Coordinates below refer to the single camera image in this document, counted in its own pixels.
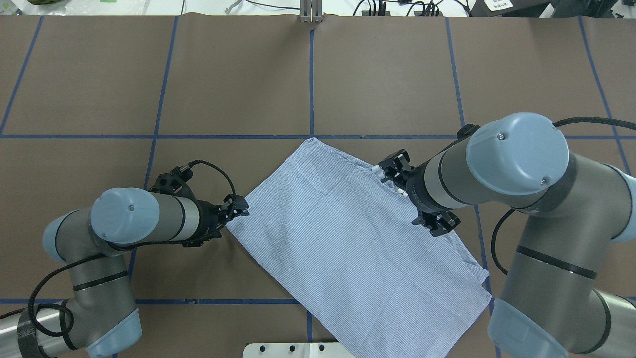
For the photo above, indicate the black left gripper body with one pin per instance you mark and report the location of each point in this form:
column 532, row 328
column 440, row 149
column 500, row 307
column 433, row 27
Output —
column 210, row 218

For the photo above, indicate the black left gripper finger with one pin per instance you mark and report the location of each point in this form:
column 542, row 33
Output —
column 235, row 206

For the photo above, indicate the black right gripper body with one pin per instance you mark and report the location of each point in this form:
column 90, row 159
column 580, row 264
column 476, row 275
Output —
column 415, row 188

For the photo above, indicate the light blue striped shirt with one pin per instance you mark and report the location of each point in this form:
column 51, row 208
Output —
column 342, row 243

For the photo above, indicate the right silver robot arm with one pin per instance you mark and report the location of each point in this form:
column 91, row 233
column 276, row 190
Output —
column 576, row 208

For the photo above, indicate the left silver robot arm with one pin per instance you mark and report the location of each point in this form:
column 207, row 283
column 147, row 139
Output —
column 88, row 303

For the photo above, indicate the metal grabber tool claw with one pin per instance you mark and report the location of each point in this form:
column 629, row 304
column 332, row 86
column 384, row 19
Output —
column 233, row 6

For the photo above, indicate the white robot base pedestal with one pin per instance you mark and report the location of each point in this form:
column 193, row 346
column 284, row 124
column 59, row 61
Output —
column 296, row 350

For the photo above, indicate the aluminium frame post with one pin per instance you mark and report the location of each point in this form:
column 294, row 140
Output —
column 311, row 11

